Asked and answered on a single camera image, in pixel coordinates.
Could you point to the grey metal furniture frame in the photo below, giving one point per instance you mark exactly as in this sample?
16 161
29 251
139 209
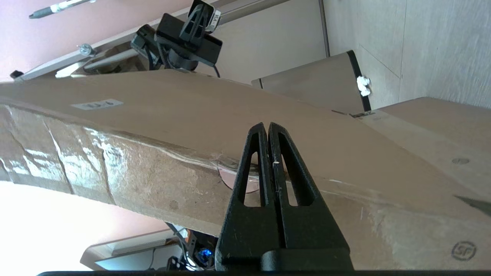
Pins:
76 57

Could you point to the brown cardboard shoe box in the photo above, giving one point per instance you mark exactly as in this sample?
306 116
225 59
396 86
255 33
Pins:
191 145

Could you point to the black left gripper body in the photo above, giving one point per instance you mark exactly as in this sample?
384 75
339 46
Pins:
188 46

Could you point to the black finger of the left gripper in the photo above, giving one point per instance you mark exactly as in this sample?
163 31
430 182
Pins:
193 21
206 19

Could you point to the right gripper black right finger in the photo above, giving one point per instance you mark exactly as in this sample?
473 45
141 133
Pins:
310 226

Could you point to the black floor brush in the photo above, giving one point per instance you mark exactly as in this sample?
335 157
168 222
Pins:
57 7

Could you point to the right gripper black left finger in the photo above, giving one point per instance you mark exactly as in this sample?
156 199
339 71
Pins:
249 222

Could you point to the crumpled white tissue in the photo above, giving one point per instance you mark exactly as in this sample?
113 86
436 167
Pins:
363 86

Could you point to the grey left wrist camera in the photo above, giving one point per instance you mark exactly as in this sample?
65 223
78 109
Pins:
215 18

